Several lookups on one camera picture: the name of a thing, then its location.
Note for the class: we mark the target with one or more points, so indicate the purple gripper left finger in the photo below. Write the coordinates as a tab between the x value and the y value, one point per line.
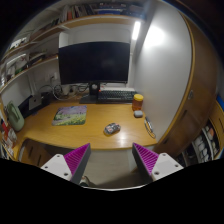
70	166

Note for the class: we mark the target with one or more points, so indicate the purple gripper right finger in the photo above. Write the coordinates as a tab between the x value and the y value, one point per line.
153	166

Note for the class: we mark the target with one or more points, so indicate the floral mouse pad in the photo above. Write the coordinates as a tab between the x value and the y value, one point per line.
74	115

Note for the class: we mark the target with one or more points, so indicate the patterned computer mouse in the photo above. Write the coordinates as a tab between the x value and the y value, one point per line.
112	128

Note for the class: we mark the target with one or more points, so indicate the silver mini computer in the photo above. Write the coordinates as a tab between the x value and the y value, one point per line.
35	101

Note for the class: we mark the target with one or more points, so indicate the black computer monitor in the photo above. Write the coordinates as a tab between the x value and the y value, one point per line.
94	63

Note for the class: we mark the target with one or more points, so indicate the wooden desk drawer unit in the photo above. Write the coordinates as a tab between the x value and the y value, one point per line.
33	153

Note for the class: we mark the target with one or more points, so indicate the small grey earbud case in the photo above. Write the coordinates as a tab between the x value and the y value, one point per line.
138	114

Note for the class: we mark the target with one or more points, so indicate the orange lidded jar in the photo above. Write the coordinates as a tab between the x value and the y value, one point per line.
137	102

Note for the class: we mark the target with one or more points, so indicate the green bag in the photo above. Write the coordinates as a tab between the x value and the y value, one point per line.
15	117

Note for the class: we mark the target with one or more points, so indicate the dark mechanical keyboard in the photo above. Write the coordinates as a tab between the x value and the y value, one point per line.
115	96

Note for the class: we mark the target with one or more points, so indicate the wooden door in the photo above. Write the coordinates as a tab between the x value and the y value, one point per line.
199	96

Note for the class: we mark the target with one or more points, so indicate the white tube light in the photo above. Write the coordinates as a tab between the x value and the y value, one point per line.
136	30

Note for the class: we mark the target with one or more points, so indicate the lower wooden wall shelf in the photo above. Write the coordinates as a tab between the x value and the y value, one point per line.
27	70

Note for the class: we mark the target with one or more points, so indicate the wooden wall shelf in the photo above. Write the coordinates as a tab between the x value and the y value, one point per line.
27	70
87	20

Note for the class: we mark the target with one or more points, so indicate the upper wooden wall shelf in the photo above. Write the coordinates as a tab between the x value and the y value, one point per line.
87	20

